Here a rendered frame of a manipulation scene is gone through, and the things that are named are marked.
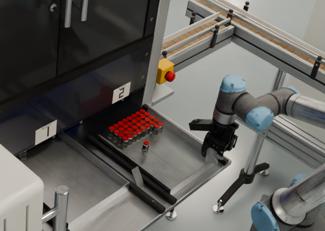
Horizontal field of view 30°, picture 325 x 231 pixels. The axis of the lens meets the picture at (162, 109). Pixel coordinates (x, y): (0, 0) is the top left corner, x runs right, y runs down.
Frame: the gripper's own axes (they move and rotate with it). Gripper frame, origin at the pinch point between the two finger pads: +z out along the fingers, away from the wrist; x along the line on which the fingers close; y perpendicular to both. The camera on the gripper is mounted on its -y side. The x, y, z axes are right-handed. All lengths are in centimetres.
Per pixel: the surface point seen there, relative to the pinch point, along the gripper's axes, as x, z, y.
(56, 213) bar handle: -86, -52, 18
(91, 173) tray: -32.0, 3.6, -22.8
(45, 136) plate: -41, -9, -36
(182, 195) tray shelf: -16.3, 3.6, 3.7
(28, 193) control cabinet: -93, -63, 19
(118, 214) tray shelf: -37.7, 3.7, -4.5
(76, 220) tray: -51, 1, -10
